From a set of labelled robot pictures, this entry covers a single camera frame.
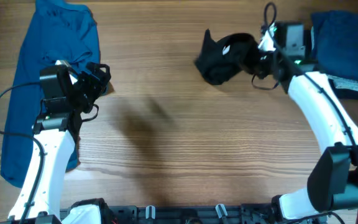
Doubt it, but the black t-shirt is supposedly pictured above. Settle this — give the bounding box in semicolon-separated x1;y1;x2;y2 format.
194;29;261;85

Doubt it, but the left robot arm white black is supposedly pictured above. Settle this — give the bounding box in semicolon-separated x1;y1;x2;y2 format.
6;60;113;223

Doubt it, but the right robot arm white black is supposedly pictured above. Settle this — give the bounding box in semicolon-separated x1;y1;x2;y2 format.
258;22;358;223

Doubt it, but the teal blue t-shirt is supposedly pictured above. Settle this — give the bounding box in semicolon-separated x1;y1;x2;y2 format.
1;0;100;188

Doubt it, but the folded grey garment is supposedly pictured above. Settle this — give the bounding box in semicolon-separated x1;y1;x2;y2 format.
327;75;358;92

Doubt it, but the folded navy blue garment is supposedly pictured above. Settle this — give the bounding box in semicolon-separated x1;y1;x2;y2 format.
311;11;358;81

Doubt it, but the folded black garment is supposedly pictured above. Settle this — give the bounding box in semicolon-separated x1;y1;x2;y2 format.
303;30;358;100

